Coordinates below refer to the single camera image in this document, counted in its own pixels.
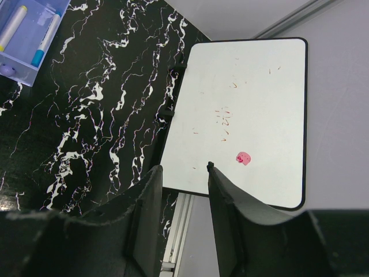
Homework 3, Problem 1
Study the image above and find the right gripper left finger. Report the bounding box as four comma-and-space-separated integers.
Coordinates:
1, 166, 163, 276

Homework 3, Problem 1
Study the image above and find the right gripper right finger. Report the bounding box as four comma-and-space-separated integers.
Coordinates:
207, 163, 368, 276

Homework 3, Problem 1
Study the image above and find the white whiteboard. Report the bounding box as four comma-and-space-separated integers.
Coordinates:
161, 37, 308, 211

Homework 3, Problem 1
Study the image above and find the blue capped white marker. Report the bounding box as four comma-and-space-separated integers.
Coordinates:
31, 12, 61, 68

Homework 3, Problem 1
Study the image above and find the yellow capped white marker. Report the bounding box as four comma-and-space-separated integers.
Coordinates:
0, 5, 28, 52

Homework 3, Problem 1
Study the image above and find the pink sticker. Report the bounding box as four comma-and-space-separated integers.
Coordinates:
236, 152, 251, 166

